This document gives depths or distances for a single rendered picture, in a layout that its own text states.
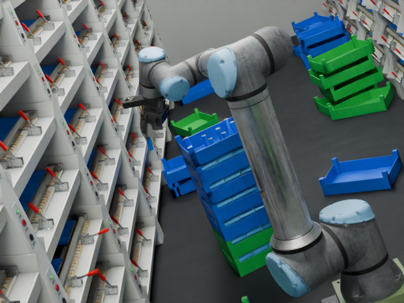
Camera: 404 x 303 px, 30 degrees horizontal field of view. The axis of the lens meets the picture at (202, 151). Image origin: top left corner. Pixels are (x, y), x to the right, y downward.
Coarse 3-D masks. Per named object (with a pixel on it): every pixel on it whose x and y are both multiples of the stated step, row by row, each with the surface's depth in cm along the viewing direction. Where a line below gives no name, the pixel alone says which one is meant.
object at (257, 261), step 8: (224, 256) 305; (256, 256) 288; (264, 256) 289; (232, 264) 294; (240, 264) 287; (248, 264) 288; (256, 264) 289; (264, 264) 290; (240, 272) 288; (248, 272) 288
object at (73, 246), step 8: (80, 216) 256; (80, 224) 250; (88, 224) 253; (80, 232) 246; (72, 240) 239; (72, 248) 234; (72, 256) 230; (64, 264) 225; (64, 272) 220; (64, 280) 216; (64, 288) 214
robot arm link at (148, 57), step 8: (144, 48) 255; (152, 48) 254; (160, 48) 254; (144, 56) 250; (152, 56) 250; (160, 56) 250; (144, 64) 251; (152, 64) 249; (144, 72) 252; (144, 80) 255; (152, 88) 257
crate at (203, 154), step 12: (204, 132) 291; (216, 132) 292; (180, 144) 288; (192, 144) 291; (216, 144) 272; (228, 144) 274; (240, 144) 275; (192, 156) 271; (204, 156) 272; (216, 156) 274
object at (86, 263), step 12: (72, 216) 257; (96, 216) 259; (96, 228) 252; (96, 240) 243; (84, 252) 236; (96, 252) 241; (84, 264) 229; (72, 276) 223; (72, 288) 216; (84, 288) 216; (72, 300) 201; (84, 300) 214
